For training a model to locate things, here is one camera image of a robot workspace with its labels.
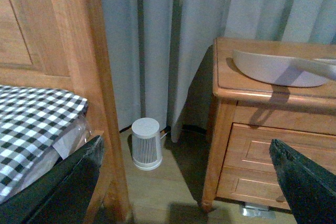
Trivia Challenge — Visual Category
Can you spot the grey curtain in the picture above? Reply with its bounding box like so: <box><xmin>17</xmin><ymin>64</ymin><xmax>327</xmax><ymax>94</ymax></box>
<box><xmin>102</xmin><ymin>0</ymin><xmax>335</xmax><ymax>141</ymax></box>

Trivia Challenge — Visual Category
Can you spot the beige plastic dustpan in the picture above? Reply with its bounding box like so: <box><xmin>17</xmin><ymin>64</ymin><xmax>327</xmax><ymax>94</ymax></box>
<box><xmin>233</xmin><ymin>50</ymin><xmax>335</xmax><ymax>88</ymax></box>

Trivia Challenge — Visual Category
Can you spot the white ribbed trash bin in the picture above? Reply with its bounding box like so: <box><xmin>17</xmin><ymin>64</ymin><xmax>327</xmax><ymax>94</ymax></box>
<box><xmin>131</xmin><ymin>118</ymin><xmax>162</xmax><ymax>171</ymax></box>

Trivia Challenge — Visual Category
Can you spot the metal floor outlet plate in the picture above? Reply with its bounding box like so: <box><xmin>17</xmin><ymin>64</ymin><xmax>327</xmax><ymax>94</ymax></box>
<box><xmin>239</xmin><ymin>202</ymin><xmax>276</xmax><ymax>219</ymax></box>

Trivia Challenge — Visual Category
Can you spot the wooden bed headboard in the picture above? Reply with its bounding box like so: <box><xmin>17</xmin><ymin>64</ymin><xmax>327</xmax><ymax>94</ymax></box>
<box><xmin>1</xmin><ymin>0</ymin><xmax>130</xmax><ymax>223</ymax></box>

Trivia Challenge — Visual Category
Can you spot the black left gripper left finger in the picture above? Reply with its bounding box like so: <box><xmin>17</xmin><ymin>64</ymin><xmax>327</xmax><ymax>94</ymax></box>
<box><xmin>1</xmin><ymin>135</ymin><xmax>104</xmax><ymax>223</ymax></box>

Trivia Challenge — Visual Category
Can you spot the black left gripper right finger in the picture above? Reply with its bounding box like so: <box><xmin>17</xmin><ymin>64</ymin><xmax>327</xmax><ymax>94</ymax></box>
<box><xmin>269</xmin><ymin>139</ymin><xmax>335</xmax><ymax>223</ymax></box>

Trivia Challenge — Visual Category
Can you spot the black white checkered bedsheet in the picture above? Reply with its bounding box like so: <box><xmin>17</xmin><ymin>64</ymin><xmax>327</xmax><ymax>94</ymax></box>
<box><xmin>1</xmin><ymin>86</ymin><xmax>88</xmax><ymax>202</ymax></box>

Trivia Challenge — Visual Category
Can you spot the wooden nightstand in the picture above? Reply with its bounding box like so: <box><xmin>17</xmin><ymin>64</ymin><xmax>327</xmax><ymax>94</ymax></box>
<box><xmin>201</xmin><ymin>37</ymin><xmax>335</xmax><ymax>212</ymax></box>

